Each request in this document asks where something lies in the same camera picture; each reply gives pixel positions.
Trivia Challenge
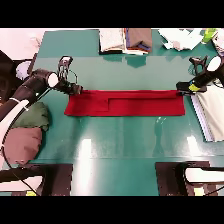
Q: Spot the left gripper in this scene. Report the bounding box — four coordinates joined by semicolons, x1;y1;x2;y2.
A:
61;81;84;96

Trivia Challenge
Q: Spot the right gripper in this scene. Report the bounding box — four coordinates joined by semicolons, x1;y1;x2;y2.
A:
175;81;208;96

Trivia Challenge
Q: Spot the red T-shirt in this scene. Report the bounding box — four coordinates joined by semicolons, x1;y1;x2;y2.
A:
63;88;186;118

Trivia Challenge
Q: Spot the pale striped garment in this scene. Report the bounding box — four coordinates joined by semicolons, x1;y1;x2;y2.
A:
190;85;224;143

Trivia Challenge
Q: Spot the dark green garment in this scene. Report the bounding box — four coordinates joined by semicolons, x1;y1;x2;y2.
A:
12;101;51;133

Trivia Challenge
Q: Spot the grey-brown garment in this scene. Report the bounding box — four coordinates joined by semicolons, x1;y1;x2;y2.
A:
125;28;153;54

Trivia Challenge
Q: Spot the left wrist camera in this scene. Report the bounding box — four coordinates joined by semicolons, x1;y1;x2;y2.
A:
57;55;75;83

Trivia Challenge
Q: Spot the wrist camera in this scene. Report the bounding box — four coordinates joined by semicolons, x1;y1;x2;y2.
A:
57;55;75;83
188;55;209;75

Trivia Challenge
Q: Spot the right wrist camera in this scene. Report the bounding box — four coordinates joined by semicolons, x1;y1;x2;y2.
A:
188;55;209;75

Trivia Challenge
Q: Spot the black cable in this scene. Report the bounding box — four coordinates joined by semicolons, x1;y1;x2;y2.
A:
0;145;38;197

